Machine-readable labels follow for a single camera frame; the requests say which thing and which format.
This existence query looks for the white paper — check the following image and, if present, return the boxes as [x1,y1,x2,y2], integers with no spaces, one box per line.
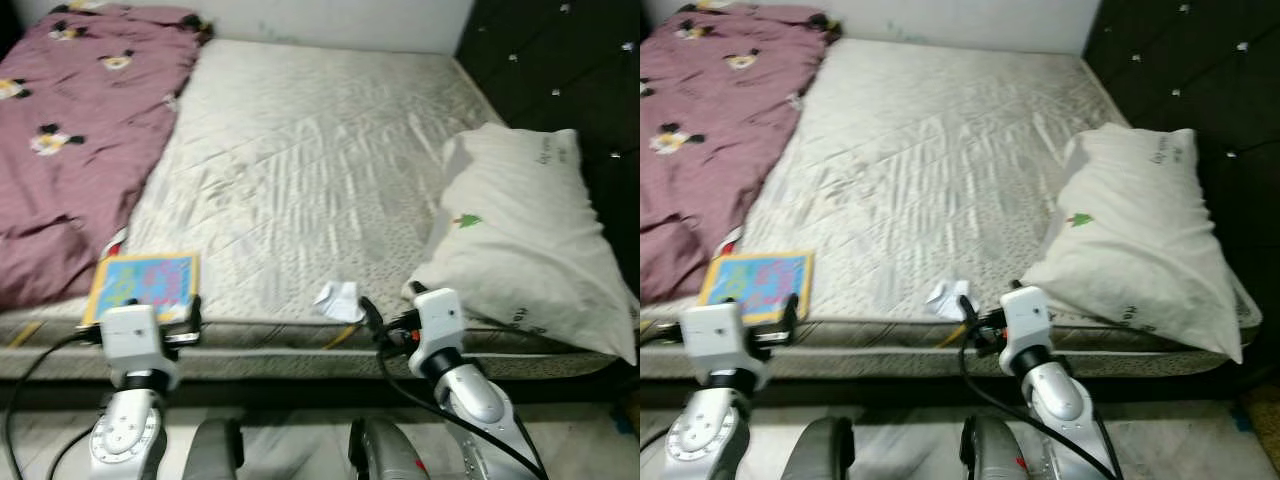
[314,281,366,324]
[925,280,976,321]

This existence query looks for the blue yellow children's book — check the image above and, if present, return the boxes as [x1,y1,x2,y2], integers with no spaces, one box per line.
[80,252,201,329]
[697,250,814,326]

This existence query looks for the grey right robot leg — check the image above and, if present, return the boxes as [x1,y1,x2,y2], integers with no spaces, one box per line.
[348,415,433,480]
[960,413,1043,480]

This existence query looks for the grey robot leg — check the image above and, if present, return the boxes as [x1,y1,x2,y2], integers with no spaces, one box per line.
[780,415,856,480]
[183,418,244,480]
[960,413,1043,480]
[348,415,433,480]

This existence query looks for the grey left robot leg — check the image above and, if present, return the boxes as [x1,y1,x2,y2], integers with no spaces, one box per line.
[780,415,856,480]
[183,418,244,480]

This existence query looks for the white quilted mattress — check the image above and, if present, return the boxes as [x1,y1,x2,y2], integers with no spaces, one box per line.
[640,38,1251,376]
[0,38,621,381]

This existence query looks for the mauve blanket cartoon print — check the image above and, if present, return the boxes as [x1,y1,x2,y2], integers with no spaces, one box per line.
[640,3,841,306]
[0,3,214,311]

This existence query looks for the black tufted headboard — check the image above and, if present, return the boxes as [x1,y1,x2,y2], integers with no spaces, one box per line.
[1085,0,1280,401]
[455,0,641,401]

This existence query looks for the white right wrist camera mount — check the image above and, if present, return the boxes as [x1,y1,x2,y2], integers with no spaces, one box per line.
[1000,285,1057,363]
[408,288,467,369]

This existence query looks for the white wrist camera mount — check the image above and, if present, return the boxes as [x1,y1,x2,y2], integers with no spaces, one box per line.
[408,288,467,369]
[680,302,768,388]
[100,305,183,391]
[1000,285,1057,363]

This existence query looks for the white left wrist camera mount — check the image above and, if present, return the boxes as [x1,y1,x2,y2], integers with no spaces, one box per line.
[100,305,183,391]
[680,302,768,388]

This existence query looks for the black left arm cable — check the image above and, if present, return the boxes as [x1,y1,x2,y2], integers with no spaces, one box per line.
[640,328,691,353]
[48,428,93,480]
[3,322,101,480]

